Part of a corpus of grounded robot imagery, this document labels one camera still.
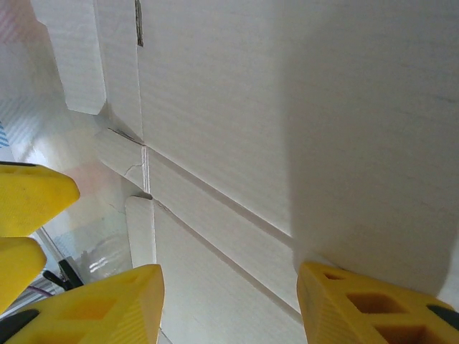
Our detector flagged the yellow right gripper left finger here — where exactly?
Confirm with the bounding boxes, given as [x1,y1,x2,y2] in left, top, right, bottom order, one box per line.
[0,264,166,344]

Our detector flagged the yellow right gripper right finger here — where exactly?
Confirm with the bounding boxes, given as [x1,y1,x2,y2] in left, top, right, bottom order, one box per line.
[298,261,459,344]

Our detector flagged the white paper box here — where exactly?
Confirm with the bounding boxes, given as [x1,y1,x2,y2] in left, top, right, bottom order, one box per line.
[30,0,459,344]

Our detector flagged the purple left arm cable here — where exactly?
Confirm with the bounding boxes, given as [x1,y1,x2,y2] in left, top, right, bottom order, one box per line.
[27,284,55,299]

